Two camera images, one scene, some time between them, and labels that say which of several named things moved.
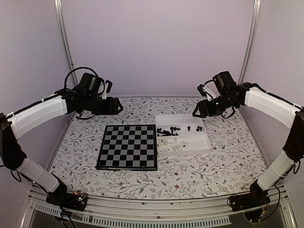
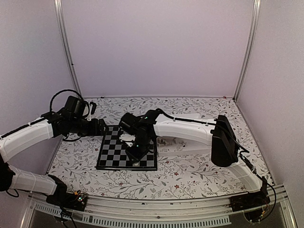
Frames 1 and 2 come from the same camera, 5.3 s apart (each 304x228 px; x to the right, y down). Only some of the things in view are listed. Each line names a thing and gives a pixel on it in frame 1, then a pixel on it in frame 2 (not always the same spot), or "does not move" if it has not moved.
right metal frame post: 251,41 does not move
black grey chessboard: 128,147 does not move
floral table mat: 233,164 does not move
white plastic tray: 178,134 does not move
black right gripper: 205,110 to 137,157
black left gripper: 112,108 to 100,131
